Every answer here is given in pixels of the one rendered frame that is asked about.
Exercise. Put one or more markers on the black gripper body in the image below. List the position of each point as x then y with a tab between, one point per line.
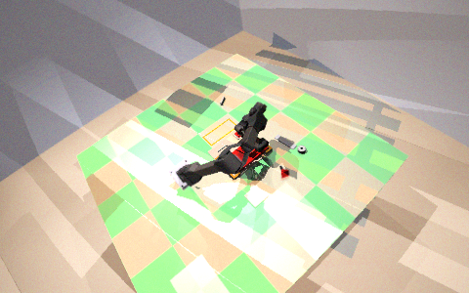
260	143

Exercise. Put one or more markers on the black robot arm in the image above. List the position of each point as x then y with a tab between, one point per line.
253	122

